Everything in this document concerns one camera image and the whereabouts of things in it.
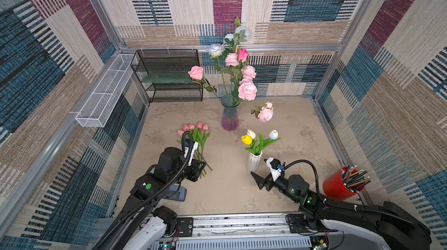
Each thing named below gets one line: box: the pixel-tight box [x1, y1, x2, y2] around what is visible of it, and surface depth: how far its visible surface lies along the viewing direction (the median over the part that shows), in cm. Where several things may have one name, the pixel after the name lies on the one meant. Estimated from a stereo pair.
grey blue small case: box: [162, 185, 187, 202], surface depth 81 cm
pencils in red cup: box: [341, 164, 372, 194], surface depth 75 cm
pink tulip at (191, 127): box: [187, 123, 214, 172], surface depth 106 cm
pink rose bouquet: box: [187, 16, 274, 123], surface depth 81 cm
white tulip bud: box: [268, 129, 279, 141], surface depth 69 cm
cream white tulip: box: [246, 129, 257, 140], surface depth 70 cm
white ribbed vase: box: [246, 150, 264, 174], surface depth 79 cm
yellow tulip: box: [240, 134, 253, 146], surface depth 67 cm
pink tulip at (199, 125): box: [196, 120, 205, 178], surface depth 106 cm
